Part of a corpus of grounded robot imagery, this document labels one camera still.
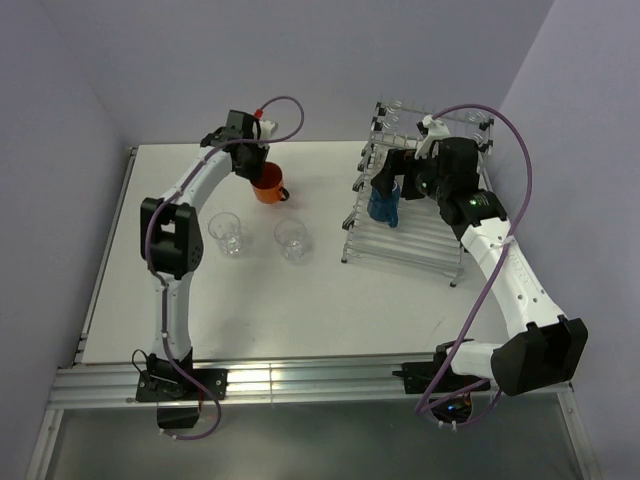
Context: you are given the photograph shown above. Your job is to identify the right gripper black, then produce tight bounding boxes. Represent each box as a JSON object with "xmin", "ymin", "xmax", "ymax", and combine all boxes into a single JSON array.
[{"xmin": 369, "ymin": 148, "xmax": 449, "ymax": 203}]

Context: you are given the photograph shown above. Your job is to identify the orange plastic mug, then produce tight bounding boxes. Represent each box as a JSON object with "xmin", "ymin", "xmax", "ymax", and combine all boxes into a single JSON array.
[{"xmin": 251, "ymin": 162, "xmax": 290, "ymax": 205}]

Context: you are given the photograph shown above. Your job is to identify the dark blue cup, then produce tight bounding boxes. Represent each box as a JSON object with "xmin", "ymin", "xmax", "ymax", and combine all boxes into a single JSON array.
[{"xmin": 367, "ymin": 181, "xmax": 401, "ymax": 228}]

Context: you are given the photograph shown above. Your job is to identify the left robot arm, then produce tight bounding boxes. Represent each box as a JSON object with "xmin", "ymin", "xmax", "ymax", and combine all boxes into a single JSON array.
[{"xmin": 140, "ymin": 109, "xmax": 277, "ymax": 399}]

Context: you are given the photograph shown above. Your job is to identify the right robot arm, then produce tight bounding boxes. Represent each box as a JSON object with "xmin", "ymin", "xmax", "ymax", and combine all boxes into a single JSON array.
[{"xmin": 371, "ymin": 137, "xmax": 588, "ymax": 396}]

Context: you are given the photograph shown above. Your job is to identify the clear glass left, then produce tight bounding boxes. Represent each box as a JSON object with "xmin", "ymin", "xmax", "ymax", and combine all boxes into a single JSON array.
[{"xmin": 208, "ymin": 212, "xmax": 244, "ymax": 255}]

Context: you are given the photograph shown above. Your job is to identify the clear glass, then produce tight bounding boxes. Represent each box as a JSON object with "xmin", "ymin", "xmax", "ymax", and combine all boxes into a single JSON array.
[
  {"xmin": 274, "ymin": 219, "xmax": 307, "ymax": 261},
  {"xmin": 208, "ymin": 212, "xmax": 244, "ymax": 255}
]

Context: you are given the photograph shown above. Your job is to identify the clear glass right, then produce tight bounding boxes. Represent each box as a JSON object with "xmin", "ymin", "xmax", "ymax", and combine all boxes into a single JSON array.
[{"xmin": 274, "ymin": 219, "xmax": 307, "ymax": 261}]

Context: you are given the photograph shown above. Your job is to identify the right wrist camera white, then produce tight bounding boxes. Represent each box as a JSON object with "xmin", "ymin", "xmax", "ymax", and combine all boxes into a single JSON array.
[{"xmin": 414, "ymin": 115, "xmax": 451, "ymax": 160}]

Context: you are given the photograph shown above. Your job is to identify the metal wire dish rack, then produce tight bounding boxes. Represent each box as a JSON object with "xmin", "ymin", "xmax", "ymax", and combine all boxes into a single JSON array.
[{"xmin": 341, "ymin": 100, "xmax": 465, "ymax": 287}]

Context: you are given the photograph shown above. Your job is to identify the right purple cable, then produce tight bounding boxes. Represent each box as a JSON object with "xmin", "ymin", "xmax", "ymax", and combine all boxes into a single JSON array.
[{"xmin": 414, "ymin": 103, "xmax": 534, "ymax": 427}]

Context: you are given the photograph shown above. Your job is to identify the aluminium mounting rail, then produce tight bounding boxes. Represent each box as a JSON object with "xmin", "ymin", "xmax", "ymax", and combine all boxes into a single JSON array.
[{"xmin": 47, "ymin": 349, "xmax": 576, "ymax": 411}]

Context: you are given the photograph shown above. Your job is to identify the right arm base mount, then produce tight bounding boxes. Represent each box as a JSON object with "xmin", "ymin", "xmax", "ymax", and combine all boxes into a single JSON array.
[{"xmin": 392, "ymin": 341, "xmax": 480, "ymax": 424}]

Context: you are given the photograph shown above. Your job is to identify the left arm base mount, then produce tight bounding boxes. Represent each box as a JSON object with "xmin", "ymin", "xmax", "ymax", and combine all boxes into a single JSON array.
[{"xmin": 131, "ymin": 349, "xmax": 229, "ymax": 435}]

